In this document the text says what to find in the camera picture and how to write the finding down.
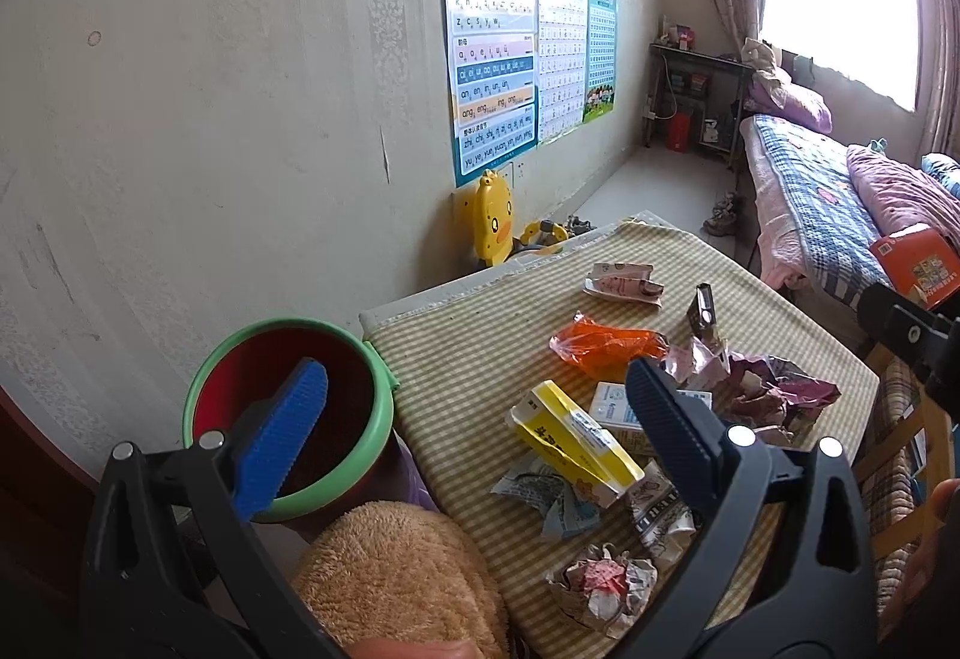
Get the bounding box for orange box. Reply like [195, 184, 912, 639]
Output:
[868, 225, 960, 313]

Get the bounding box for green bordered wall poster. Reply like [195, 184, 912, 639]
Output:
[583, 0, 619, 124]

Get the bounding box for small dark packet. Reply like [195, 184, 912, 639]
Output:
[688, 282, 722, 339]

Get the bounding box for yellow white cardboard box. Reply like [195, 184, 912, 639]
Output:
[510, 380, 646, 510]

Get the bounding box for white pink printed carton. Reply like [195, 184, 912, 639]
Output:
[583, 260, 666, 309]

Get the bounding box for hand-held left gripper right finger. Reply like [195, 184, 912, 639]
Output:
[615, 357, 878, 659]

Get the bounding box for pink blanket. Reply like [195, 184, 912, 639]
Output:
[846, 143, 960, 242]

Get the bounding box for wooden chair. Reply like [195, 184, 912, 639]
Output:
[853, 344, 960, 631]

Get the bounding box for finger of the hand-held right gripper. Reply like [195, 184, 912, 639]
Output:
[857, 284, 960, 420]

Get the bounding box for blue white snack wrapper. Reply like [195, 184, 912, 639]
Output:
[490, 453, 602, 541]

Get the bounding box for blue banded wall poster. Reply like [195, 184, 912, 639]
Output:
[439, 0, 542, 189]

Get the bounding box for checked tablecloth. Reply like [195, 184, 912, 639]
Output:
[360, 216, 880, 659]

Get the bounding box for bed with plaid quilt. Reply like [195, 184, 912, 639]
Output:
[739, 113, 960, 317]

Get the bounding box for pale pink crumpled wrapper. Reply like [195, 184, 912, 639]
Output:
[664, 335, 734, 392]

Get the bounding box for orange plastic wrapper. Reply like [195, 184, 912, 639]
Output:
[550, 311, 670, 380]

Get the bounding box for yellow duck toy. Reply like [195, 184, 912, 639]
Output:
[471, 169, 518, 268]

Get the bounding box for crumpled red white paper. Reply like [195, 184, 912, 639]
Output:
[544, 543, 659, 639]

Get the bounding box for purple pillow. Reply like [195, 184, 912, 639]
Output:
[748, 65, 835, 136]

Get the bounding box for crumpled silver wrapper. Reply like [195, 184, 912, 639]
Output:
[626, 471, 700, 560]

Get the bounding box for dark purple crumpled wrapper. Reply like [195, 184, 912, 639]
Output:
[722, 351, 842, 444]

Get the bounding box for brown plush clothing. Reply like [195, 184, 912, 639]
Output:
[291, 500, 512, 659]

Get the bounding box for small white blue box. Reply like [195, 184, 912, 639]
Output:
[589, 380, 715, 455]

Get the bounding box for white grid wall poster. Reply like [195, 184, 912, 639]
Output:
[535, 0, 590, 146]

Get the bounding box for red bucket with green rim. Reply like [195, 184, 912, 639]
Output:
[182, 318, 396, 523]

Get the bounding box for dark metal shelf rack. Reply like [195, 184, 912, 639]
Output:
[645, 41, 756, 170]

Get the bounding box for pair of sneakers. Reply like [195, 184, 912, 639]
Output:
[702, 192, 745, 238]

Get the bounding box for purple plastic item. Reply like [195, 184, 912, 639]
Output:
[388, 440, 441, 511]

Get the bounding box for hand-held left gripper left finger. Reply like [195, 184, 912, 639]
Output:
[79, 357, 346, 659]

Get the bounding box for brown wooden cabinet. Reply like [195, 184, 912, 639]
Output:
[0, 385, 113, 659]

